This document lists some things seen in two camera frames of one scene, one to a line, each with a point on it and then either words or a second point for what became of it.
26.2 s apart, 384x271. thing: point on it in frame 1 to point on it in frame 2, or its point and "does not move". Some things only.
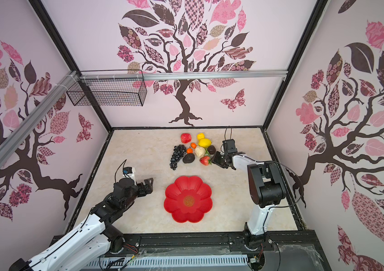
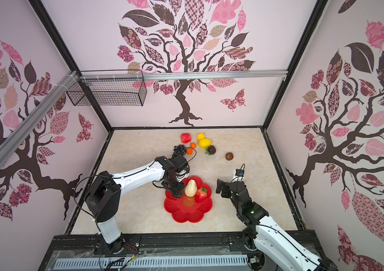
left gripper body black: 139,191 to 173,185
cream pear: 200,151 to 191,188
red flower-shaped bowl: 188,199 does not move
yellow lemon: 204,143 does not move
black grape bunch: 178,152 does not move
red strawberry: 205,160 to 201,192
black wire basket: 126,87 does not move
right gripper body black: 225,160 to 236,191
